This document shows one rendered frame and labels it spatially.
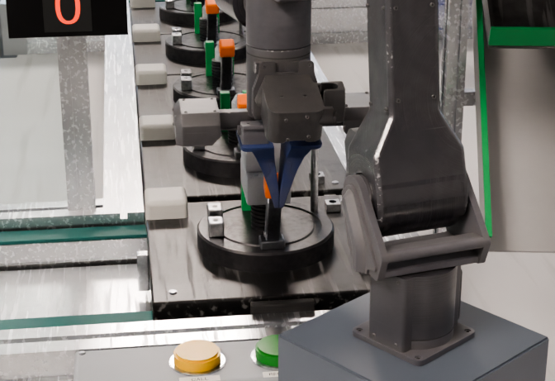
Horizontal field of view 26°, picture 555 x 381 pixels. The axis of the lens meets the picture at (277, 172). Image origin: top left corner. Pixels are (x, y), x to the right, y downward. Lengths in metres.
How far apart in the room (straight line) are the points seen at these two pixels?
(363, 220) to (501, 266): 0.66
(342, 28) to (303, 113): 1.41
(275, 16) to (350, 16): 1.37
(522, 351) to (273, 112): 0.29
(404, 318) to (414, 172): 0.10
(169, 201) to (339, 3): 1.16
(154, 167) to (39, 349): 0.42
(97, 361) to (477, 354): 0.35
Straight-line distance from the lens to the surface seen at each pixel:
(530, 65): 1.28
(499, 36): 1.13
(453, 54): 1.24
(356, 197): 0.83
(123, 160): 1.52
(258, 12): 1.03
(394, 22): 0.81
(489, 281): 1.43
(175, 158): 1.47
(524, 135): 1.24
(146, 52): 1.94
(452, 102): 1.26
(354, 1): 2.39
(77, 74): 1.31
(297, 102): 1.01
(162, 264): 1.20
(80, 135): 1.33
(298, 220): 1.24
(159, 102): 1.69
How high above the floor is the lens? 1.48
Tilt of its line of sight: 21 degrees down
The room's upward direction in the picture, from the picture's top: straight up
